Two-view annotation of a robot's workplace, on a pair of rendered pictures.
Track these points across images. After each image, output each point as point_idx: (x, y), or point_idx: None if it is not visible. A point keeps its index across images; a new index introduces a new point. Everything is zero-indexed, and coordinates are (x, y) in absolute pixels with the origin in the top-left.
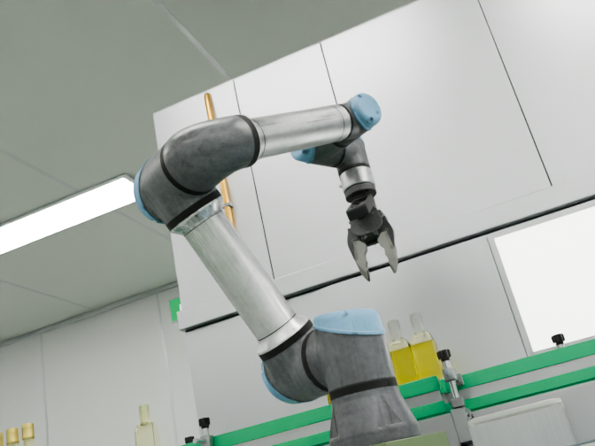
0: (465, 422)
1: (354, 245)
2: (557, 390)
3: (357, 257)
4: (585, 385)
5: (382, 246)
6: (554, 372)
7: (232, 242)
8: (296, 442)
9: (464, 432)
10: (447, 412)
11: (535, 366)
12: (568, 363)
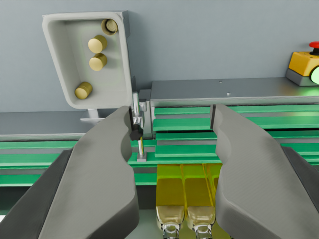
0: (141, 95)
1: (309, 209)
2: (70, 134)
3: (268, 147)
4: (49, 133)
5: (120, 157)
6: (62, 150)
7: None
8: (311, 107)
9: (144, 92)
10: (159, 133)
11: None
12: (47, 152)
